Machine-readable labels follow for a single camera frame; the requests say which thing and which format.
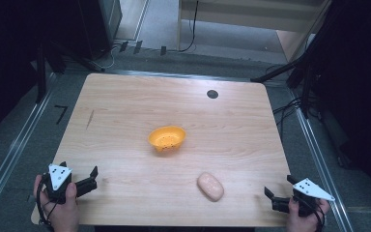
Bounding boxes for black hanging cable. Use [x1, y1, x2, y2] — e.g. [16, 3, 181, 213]
[177, 0, 200, 54]

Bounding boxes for metal floor rail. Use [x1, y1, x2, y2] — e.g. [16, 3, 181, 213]
[0, 72, 58, 220]
[288, 88, 356, 232]

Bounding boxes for orange perforated plastic bowl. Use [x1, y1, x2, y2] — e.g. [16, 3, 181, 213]
[147, 125, 187, 154]

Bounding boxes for dark curtain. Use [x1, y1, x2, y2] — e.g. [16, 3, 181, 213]
[302, 0, 371, 207]
[0, 0, 81, 146]

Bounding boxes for black floor cables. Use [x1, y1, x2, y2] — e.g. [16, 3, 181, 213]
[271, 96, 323, 138]

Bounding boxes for person's left hand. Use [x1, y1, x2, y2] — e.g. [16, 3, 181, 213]
[33, 174, 80, 232]

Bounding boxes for person's right hand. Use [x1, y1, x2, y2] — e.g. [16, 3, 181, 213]
[286, 196, 331, 232]

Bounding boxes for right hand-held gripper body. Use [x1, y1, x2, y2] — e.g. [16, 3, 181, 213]
[271, 177, 336, 218]

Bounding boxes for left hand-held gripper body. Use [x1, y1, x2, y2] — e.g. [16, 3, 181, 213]
[43, 163, 99, 205]

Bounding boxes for white furniture frame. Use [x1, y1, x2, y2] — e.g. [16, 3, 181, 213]
[176, 0, 331, 62]

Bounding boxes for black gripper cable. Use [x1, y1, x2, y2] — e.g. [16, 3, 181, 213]
[298, 196, 327, 232]
[36, 185, 59, 230]

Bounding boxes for black cabinet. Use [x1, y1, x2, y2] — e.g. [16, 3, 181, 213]
[75, 0, 124, 62]

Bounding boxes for black metal stand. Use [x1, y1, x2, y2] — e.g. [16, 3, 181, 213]
[34, 40, 105, 104]
[250, 52, 318, 120]

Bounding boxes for white floor cable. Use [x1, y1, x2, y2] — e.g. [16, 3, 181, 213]
[100, 43, 121, 71]

